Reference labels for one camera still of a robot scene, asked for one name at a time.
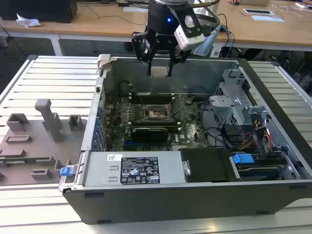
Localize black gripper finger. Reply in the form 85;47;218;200
131;31;158;76
167;48;189;78

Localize silver cpu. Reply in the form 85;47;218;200
150;65;169;78

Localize cpu socket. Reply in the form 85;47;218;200
142;103;176;124

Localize white paper sheet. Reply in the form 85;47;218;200
252;15;286;23
123;6;150;13

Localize grey case release latch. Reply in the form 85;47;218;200
97;54;112;74

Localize wooden desk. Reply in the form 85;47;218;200
0;0;229;57
215;0;312;52

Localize metal drive cage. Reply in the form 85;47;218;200
209;68;271;127

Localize green motherboard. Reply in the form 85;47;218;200
101;94;212;152

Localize black graphics card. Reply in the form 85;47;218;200
131;126;169;144

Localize white tray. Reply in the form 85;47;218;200
244;8;274;16

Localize cardboard box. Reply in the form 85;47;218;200
240;0;271;6

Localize black monitor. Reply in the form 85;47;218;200
0;0;78;24

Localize black plastic shroud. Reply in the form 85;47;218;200
179;148;243;183

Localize crumpled white paper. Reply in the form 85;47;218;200
16;12;41;28

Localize blue disk carrier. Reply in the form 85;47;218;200
232;151;255;172

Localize black bag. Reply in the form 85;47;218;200
291;58;312;98

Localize grey power supply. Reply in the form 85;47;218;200
81;150;187;187

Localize hard disk drive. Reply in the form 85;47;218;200
230;157;290;182

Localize black grey pc case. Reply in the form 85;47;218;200
58;53;312;225

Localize blue case latch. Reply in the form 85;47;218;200
59;166;74;176

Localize grey parts rack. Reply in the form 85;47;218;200
0;98;89;187

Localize green RAM stick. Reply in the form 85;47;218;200
0;157;51;165

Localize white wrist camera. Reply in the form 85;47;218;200
174;14;206;52

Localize black camera cable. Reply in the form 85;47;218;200
168;0;222;34

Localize blue cable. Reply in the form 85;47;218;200
220;24;236;59

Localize black internal cable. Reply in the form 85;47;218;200
201;101;232;150

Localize orange wire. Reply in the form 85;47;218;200
240;135;255;151

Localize yellow red power wires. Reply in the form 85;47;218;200
263;126;273;149

